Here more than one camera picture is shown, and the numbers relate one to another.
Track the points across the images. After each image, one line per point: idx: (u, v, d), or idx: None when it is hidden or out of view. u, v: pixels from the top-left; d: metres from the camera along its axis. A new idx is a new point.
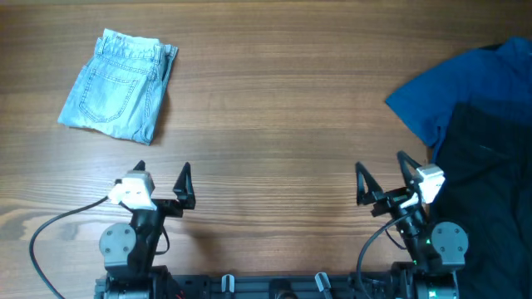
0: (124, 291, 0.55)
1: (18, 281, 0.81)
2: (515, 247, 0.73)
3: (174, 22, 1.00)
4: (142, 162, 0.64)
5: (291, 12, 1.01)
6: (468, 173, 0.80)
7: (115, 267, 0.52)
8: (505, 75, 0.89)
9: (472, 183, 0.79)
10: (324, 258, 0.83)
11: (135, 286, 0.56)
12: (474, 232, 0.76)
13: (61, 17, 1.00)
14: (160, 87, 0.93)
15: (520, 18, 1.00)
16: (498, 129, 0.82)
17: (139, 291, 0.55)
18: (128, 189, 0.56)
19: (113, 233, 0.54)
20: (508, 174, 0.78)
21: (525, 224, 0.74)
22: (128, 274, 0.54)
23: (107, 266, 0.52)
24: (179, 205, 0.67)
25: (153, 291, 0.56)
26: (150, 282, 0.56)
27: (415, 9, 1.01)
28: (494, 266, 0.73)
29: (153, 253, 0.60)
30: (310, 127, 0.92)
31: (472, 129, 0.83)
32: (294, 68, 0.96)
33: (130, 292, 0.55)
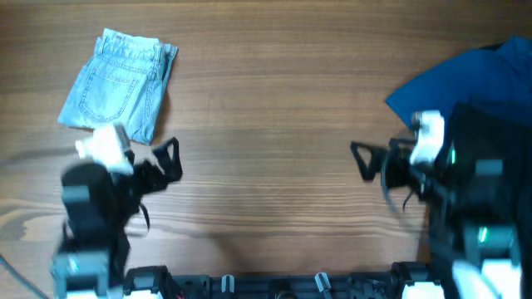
0: (76, 252, 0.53)
1: (19, 281, 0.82)
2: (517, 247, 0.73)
3: (174, 22, 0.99)
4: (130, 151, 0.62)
5: (291, 12, 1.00)
6: None
7: (75, 200, 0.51)
8: (506, 76, 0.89)
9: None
10: (324, 258, 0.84)
11: (89, 247, 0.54)
12: None
13: (61, 17, 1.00)
14: (160, 87, 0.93)
15: (522, 17, 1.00)
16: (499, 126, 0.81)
17: (93, 253, 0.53)
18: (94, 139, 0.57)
19: (73, 171, 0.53)
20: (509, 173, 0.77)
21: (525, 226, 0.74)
22: (90, 214, 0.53)
23: (65, 198, 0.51)
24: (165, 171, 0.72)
25: (108, 251, 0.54)
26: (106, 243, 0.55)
27: (416, 8, 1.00)
28: None
29: (118, 208, 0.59)
30: (310, 127, 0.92)
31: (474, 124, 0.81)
32: (294, 68, 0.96)
33: (83, 253, 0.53)
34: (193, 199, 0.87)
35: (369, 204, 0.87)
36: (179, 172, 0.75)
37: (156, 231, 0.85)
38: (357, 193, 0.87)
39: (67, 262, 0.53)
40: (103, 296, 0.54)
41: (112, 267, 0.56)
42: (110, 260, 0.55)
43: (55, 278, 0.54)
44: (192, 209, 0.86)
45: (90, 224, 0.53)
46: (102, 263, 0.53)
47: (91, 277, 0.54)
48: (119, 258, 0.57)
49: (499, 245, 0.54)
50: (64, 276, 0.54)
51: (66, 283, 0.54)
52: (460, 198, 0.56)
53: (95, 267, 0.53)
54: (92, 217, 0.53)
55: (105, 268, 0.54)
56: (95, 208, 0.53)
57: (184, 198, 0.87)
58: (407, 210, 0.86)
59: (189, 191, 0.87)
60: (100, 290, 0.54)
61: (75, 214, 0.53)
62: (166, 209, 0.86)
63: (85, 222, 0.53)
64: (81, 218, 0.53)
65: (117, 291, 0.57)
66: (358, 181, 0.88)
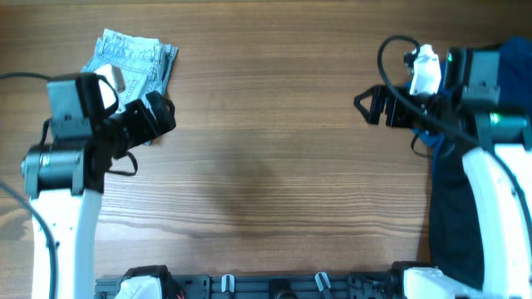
0: (49, 152, 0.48)
1: (18, 281, 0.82)
2: None
3: (174, 22, 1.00)
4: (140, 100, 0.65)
5: (291, 12, 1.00)
6: None
7: (59, 88, 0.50)
8: (506, 79, 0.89)
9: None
10: (324, 257, 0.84)
11: (64, 147, 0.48)
12: None
13: (61, 17, 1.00)
14: (160, 87, 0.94)
15: (520, 18, 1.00)
16: None
17: (67, 153, 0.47)
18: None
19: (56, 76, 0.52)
20: None
21: None
22: (74, 103, 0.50)
23: (51, 86, 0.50)
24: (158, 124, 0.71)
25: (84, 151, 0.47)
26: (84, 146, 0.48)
27: (415, 8, 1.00)
28: None
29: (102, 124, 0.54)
30: (310, 127, 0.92)
31: None
32: (294, 69, 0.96)
33: (58, 152, 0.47)
34: (193, 199, 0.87)
35: (368, 204, 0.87)
36: (174, 122, 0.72)
37: (156, 231, 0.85)
38: (357, 192, 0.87)
39: (39, 161, 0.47)
40: (78, 196, 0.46)
41: (87, 165, 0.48)
42: (89, 159, 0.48)
43: (26, 177, 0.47)
44: (192, 209, 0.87)
45: (72, 121, 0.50)
46: (75, 161, 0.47)
47: (67, 177, 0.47)
48: (98, 160, 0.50)
49: (510, 130, 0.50)
50: (37, 173, 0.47)
51: (40, 184, 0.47)
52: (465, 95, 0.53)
53: (69, 157, 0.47)
54: (75, 106, 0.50)
55: (81, 164, 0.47)
56: (77, 100, 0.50)
57: (184, 198, 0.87)
58: (406, 210, 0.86)
59: (189, 191, 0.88)
60: (74, 188, 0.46)
61: (57, 110, 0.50)
62: (166, 209, 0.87)
63: (68, 119, 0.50)
64: (65, 118, 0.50)
65: (93, 199, 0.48)
66: (357, 181, 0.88)
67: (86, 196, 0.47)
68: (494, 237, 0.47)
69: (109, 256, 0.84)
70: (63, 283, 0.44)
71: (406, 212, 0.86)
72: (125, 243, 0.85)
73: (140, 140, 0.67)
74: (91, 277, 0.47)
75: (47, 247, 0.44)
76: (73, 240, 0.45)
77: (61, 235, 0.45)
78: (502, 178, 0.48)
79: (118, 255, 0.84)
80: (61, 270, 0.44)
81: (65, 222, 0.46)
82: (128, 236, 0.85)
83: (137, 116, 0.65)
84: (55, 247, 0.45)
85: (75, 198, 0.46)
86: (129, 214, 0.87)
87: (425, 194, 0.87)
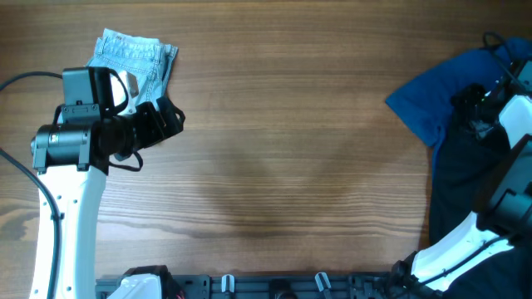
0: (56, 131, 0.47)
1: (19, 281, 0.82)
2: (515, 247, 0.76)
3: (174, 22, 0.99)
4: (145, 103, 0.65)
5: (291, 12, 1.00)
6: (467, 174, 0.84)
7: (74, 75, 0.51)
8: None
9: (470, 184, 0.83)
10: (324, 257, 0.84)
11: (71, 126, 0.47)
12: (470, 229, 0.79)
13: (61, 17, 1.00)
14: (160, 87, 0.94)
15: (520, 18, 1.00)
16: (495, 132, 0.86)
17: (74, 132, 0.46)
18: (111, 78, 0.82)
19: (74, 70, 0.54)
20: None
21: None
22: (86, 90, 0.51)
23: (66, 74, 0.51)
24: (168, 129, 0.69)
25: (91, 132, 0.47)
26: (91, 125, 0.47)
27: (415, 8, 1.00)
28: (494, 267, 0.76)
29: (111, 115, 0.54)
30: (310, 127, 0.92)
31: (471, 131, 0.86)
32: (294, 69, 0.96)
33: (66, 131, 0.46)
34: (193, 199, 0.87)
35: (368, 204, 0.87)
36: (182, 126, 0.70)
37: (157, 231, 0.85)
38: (357, 193, 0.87)
39: (48, 138, 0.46)
40: (84, 172, 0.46)
41: (94, 144, 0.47)
42: (96, 138, 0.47)
43: (34, 154, 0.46)
44: (192, 209, 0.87)
45: (81, 107, 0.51)
46: (81, 140, 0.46)
47: (73, 154, 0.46)
48: (104, 140, 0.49)
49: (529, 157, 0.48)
50: (46, 149, 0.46)
51: (48, 160, 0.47)
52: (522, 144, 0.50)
53: (76, 134, 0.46)
54: (87, 94, 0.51)
55: (87, 139, 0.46)
56: (89, 86, 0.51)
57: (184, 198, 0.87)
58: (406, 210, 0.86)
59: (189, 191, 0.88)
60: (80, 163, 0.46)
61: (70, 96, 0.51)
62: (167, 209, 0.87)
63: (79, 104, 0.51)
64: (76, 104, 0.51)
65: (98, 177, 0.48)
66: (357, 181, 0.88)
67: (91, 173, 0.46)
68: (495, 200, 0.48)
69: (110, 256, 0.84)
70: (64, 260, 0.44)
71: (406, 212, 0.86)
72: (125, 243, 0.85)
73: (149, 143, 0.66)
74: (91, 259, 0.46)
75: (51, 218, 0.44)
76: (76, 213, 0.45)
77: (66, 208, 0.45)
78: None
79: (118, 255, 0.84)
80: (63, 243, 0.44)
81: (71, 194, 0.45)
82: (128, 236, 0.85)
83: (146, 119, 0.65)
84: (59, 218, 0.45)
85: (80, 174, 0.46)
86: (129, 213, 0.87)
87: (425, 194, 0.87)
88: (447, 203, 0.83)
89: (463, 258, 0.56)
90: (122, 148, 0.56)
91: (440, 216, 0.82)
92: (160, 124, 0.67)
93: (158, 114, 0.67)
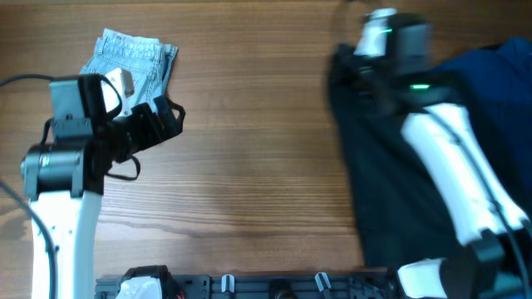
0: (48, 153, 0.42)
1: (18, 281, 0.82)
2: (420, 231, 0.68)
3: (174, 22, 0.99)
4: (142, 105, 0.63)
5: (291, 12, 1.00)
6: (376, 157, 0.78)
7: (62, 85, 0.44)
8: (507, 75, 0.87)
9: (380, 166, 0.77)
10: (324, 257, 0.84)
11: (66, 146, 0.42)
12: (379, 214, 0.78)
13: (61, 17, 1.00)
14: (160, 87, 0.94)
15: (519, 18, 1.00)
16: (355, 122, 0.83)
17: (67, 153, 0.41)
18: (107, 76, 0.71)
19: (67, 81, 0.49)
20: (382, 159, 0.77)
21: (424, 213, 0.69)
22: (76, 100, 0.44)
23: (53, 85, 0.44)
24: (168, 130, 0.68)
25: (87, 154, 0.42)
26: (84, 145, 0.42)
27: (415, 8, 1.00)
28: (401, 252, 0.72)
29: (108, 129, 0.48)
30: (310, 127, 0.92)
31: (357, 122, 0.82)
32: (294, 69, 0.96)
33: (57, 154, 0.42)
34: (193, 200, 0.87)
35: None
36: (181, 129, 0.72)
37: (156, 231, 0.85)
38: None
39: (38, 162, 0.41)
40: (79, 198, 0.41)
41: (88, 168, 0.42)
42: (90, 159, 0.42)
43: (24, 179, 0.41)
44: (192, 209, 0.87)
45: (74, 120, 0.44)
46: (75, 161, 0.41)
47: (67, 179, 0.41)
48: (99, 162, 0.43)
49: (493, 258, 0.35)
50: (36, 175, 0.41)
51: (39, 187, 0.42)
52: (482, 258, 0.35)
53: (68, 155, 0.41)
54: (78, 104, 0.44)
55: (82, 164, 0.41)
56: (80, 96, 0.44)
57: (184, 198, 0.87)
58: None
59: (189, 191, 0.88)
60: (74, 189, 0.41)
61: (59, 109, 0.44)
62: (166, 209, 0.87)
63: (70, 118, 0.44)
64: (66, 118, 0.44)
65: (94, 203, 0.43)
66: None
67: (86, 199, 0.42)
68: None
69: (110, 256, 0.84)
70: None
71: None
72: (125, 243, 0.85)
73: (145, 144, 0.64)
74: None
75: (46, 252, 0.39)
76: (72, 246, 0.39)
77: (61, 240, 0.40)
78: (448, 155, 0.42)
79: (118, 255, 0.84)
80: (60, 283, 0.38)
81: (65, 225, 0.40)
82: (128, 236, 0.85)
83: (142, 120, 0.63)
84: (55, 252, 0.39)
85: (74, 201, 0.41)
86: (129, 213, 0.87)
87: None
88: (411, 214, 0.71)
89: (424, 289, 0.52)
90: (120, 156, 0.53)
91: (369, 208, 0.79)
92: (158, 128, 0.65)
93: (155, 116, 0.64)
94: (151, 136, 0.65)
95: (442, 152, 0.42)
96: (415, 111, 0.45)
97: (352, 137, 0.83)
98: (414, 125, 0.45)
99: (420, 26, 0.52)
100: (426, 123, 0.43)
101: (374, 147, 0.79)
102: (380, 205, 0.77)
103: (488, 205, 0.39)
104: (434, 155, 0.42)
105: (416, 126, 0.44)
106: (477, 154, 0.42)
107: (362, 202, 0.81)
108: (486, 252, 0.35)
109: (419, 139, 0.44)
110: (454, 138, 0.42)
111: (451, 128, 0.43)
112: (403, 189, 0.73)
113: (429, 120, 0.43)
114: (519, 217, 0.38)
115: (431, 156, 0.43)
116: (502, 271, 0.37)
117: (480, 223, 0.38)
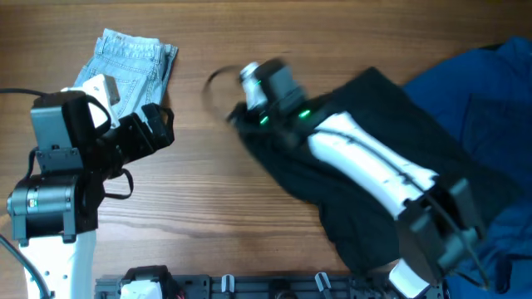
0: (36, 188, 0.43)
1: (19, 281, 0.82)
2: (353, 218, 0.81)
3: (174, 22, 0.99)
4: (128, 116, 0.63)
5: (291, 12, 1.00)
6: (313, 179, 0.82)
7: (44, 116, 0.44)
8: (505, 75, 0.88)
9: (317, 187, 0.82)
10: (324, 257, 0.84)
11: (52, 182, 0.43)
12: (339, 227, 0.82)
13: (61, 17, 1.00)
14: (160, 87, 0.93)
15: (520, 18, 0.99)
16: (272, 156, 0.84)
17: (56, 190, 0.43)
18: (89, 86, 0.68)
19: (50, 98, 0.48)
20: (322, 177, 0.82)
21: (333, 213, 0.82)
22: (61, 131, 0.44)
23: (36, 115, 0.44)
24: (158, 137, 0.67)
25: (77, 189, 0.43)
26: (72, 181, 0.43)
27: (415, 7, 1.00)
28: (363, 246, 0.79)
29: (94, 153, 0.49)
30: None
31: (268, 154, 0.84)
32: (294, 68, 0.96)
33: (46, 190, 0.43)
34: (193, 200, 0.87)
35: None
36: (173, 137, 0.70)
37: (156, 231, 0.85)
38: None
39: (25, 200, 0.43)
40: (71, 243, 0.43)
41: (79, 205, 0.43)
42: (81, 196, 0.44)
43: (12, 218, 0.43)
44: (192, 209, 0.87)
45: (60, 151, 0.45)
46: (65, 199, 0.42)
47: (56, 218, 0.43)
48: (90, 194, 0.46)
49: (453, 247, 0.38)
50: (24, 214, 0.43)
51: (28, 227, 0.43)
52: (447, 243, 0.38)
53: (57, 196, 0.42)
54: (62, 135, 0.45)
55: (70, 205, 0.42)
56: (64, 128, 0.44)
57: (184, 198, 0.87)
58: None
59: (189, 191, 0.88)
60: (66, 235, 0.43)
61: (43, 139, 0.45)
62: (166, 209, 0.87)
63: (56, 149, 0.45)
64: (52, 148, 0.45)
65: (87, 241, 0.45)
66: None
67: (80, 241, 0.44)
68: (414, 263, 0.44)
69: (110, 256, 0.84)
70: None
71: None
72: (125, 243, 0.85)
73: (137, 156, 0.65)
74: None
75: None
76: (68, 289, 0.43)
77: (56, 286, 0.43)
78: (351, 156, 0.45)
79: (118, 255, 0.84)
80: None
81: (59, 270, 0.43)
82: (128, 236, 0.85)
83: (131, 132, 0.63)
84: (50, 297, 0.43)
85: (68, 246, 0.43)
86: (129, 214, 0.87)
87: None
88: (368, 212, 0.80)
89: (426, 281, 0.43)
90: (110, 174, 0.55)
91: (332, 225, 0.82)
92: (149, 139, 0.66)
93: (145, 128, 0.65)
94: (143, 147, 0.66)
95: (346, 155, 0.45)
96: (310, 134, 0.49)
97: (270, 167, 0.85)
98: (313, 145, 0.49)
99: (283, 70, 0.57)
100: (320, 138, 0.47)
101: (295, 171, 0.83)
102: (333, 218, 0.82)
103: (396, 175, 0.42)
104: (339, 163, 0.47)
105: (316, 145, 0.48)
106: (372, 141, 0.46)
107: (327, 211, 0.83)
108: (450, 247, 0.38)
109: (327, 157, 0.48)
110: (347, 139, 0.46)
111: (339, 132, 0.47)
112: (340, 193, 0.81)
113: (323, 134, 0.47)
114: (430, 177, 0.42)
115: (337, 164, 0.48)
116: (443, 234, 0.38)
117: (401, 200, 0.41)
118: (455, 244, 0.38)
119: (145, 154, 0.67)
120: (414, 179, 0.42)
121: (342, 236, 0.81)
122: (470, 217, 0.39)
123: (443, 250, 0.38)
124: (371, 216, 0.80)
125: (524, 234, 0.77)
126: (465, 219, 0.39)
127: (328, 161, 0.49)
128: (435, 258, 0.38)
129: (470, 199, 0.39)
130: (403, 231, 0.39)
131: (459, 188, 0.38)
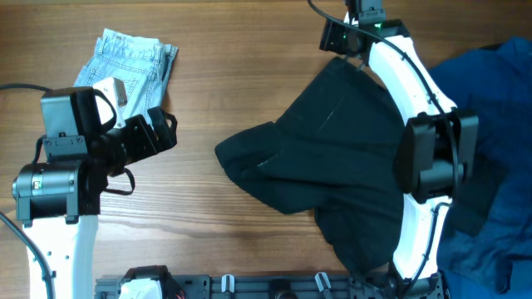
0: (41, 171, 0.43)
1: (19, 281, 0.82)
2: (355, 221, 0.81)
3: (174, 22, 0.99)
4: (138, 116, 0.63)
5: (291, 12, 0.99)
6: (307, 186, 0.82)
7: (55, 105, 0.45)
8: (505, 75, 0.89)
9: (311, 193, 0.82)
10: (324, 257, 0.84)
11: (56, 166, 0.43)
12: (337, 229, 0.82)
13: (61, 17, 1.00)
14: (160, 87, 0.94)
15: (520, 18, 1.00)
16: (260, 164, 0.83)
17: (60, 174, 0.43)
18: (99, 87, 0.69)
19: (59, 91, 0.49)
20: (317, 183, 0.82)
21: (332, 216, 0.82)
22: (70, 119, 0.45)
23: (46, 103, 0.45)
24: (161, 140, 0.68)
25: (81, 174, 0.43)
26: (76, 166, 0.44)
27: (415, 7, 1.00)
28: (365, 244, 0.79)
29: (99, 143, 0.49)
30: None
31: (258, 167, 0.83)
32: (294, 68, 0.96)
33: (51, 174, 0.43)
34: (193, 200, 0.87)
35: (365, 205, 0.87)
36: (175, 139, 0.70)
37: (157, 231, 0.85)
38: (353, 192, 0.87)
39: (31, 183, 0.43)
40: (75, 223, 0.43)
41: (82, 188, 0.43)
42: (84, 179, 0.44)
43: (16, 201, 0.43)
44: (192, 209, 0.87)
45: (66, 139, 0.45)
46: (69, 183, 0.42)
47: (59, 201, 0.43)
48: (94, 180, 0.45)
49: (441, 175, 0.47)
50: (30, 198, 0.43)
51: (32, 212, 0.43)
52: (440, 169, 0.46)
53: (61, 178, 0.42)
54: (70, 123, 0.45)
55: (74, 188, 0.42)
56: (72, 116, 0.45)
57: (184, 198, 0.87)
58: None
59: (189, 191, 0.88)
60: (68, 215, 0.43)
61: (51, 126, 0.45)
62: (167, 209, 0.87)
63: (62, 136, 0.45)
64: (59, 135, 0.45)
65: (89, 225, 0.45)
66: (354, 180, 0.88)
67: (81, 223, 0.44)
68: (408, 232, 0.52)
69: (109, 256, 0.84)
70: None
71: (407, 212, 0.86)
72: (125, 243, 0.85)
73: (140, 157, 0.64)
74: None
75: (42, 278, 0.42)
76: (69, 272, 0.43)
77: (57, 265, 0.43)
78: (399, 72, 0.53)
79: (118, 255, 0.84)
80: None
81: (61, 251, 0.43)
82: (128, 236, 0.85)
83: (136, 133, 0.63)
84: (51, 277, 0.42)
85: (71, 227, 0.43)
86: (130, 213, 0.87)
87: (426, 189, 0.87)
88: (368, 215, 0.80)
89: (426, 229, 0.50)
90: (113, 170, 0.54)
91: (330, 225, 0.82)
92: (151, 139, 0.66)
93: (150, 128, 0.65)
94: (145, 149, 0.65)
95: (397, 71, 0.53)
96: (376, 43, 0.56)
97: (263, 179, 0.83)
98: (371, 54, 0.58)
99: None
100: (380, 47, 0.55)
101: (287, 180, 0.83)
102: (332, 221, 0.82)
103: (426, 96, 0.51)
104: (388, 74, 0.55)
105: (376, 53, 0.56)
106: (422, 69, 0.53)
107: (322, 216, 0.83)
108: (438, 171, 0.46)
109: (381, 68, 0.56)
110: (401, 56, 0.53)
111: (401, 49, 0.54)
112: (335, 200, 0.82)
113: (383, 46, 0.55)
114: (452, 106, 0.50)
115: (384, 75, 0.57)
116: (438, 159, 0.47)
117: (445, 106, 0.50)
118: (440, 171, 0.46)
119: (150, 155, 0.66)
120: (437, 101, 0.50)
121: (342, 237, 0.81)
122: (465, 155, 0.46)
123: (428, 166, 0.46)
124: (367, 219, 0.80)
125: (525, 234, 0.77)
126: (461, 155, 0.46)
127: (377, 71, 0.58)
128: (420, 165, 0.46)
129: (475, 138, 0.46)
130: (406, 138, 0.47)
131: (470, 124, 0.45)
